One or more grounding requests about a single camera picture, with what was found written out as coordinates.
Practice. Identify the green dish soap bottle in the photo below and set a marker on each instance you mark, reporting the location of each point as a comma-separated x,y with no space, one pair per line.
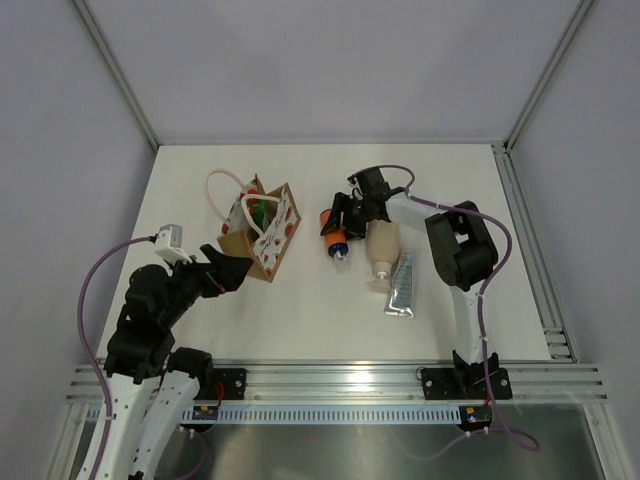
257,210

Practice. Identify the orange blue spray bottle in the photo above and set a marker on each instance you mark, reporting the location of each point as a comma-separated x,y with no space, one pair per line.
335,240

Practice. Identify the right side aluminium rail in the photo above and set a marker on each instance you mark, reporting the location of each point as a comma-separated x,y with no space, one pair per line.
560,344

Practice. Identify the aluminium frame post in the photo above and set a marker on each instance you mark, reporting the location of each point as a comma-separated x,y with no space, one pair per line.
90,24
561,49

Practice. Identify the right aluminium frame post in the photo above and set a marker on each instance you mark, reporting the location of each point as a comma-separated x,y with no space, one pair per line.
561,49

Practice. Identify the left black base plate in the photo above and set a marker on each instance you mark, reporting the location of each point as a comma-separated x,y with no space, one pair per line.
229,382

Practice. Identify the left aluminium frame post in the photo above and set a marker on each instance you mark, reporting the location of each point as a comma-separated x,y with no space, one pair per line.
90,24

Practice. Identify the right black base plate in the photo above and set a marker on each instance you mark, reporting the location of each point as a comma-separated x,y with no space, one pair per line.
466,381

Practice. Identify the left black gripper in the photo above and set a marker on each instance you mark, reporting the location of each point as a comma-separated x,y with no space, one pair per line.
226,272

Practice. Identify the aluminium mounting rail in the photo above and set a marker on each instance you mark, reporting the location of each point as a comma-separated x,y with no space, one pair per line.
531,383

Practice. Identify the white slotted cable duct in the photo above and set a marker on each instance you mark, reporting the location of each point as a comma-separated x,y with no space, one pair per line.
325,415

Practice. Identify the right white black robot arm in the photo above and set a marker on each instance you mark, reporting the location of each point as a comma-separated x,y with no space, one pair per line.
464,256

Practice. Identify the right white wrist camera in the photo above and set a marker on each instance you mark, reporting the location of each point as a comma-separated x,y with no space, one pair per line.
356,192

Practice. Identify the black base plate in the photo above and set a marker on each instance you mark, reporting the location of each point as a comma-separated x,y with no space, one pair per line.
466,381
229,382

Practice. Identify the beige pump lotion bottle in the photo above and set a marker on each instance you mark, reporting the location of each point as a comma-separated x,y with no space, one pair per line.
383,250

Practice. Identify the silver toothpaste tube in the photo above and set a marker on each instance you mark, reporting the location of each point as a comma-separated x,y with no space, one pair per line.
400,302

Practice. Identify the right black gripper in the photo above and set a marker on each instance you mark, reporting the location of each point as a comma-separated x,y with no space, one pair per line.
341,203

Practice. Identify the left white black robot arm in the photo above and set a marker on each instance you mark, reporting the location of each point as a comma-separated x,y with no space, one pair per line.
147,382

